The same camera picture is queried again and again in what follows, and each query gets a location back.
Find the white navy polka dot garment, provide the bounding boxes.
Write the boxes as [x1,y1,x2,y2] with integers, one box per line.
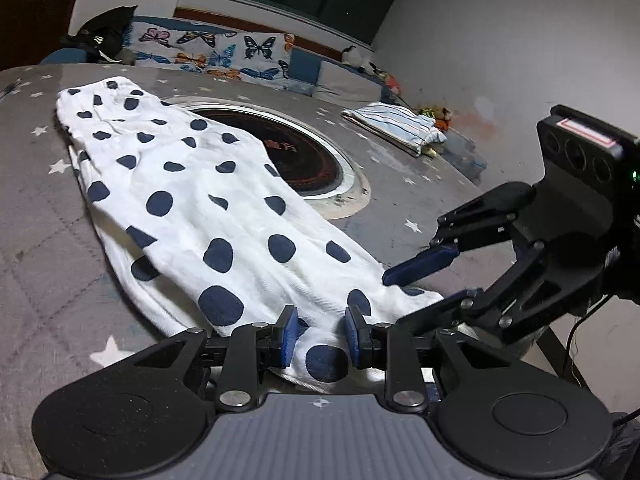
[55,77,439,393]

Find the round black induction cooker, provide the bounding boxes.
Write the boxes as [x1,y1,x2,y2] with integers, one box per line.
[169,96,371,220]

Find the folded blue striped cloth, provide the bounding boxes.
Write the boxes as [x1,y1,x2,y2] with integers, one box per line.
[341,102,447,157]

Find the colourful toy pile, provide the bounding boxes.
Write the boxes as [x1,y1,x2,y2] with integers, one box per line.
[369,63,452,131]

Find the grey star tablecloth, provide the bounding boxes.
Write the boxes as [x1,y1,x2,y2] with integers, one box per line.
[0,58,551,480]

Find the grey cushion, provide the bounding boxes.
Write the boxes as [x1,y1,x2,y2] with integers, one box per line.
[314,61,382,108]

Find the black white plush toy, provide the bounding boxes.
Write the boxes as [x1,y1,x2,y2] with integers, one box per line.
[342,44,370,70]

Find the blue sofa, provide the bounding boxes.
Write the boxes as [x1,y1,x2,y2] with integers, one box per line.
[39,14,402,106]

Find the butterfly print pillow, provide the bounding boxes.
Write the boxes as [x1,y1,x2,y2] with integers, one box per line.
[125,20,295,88]

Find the black bag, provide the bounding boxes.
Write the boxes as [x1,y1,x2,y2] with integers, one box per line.
[61,6,137,63]

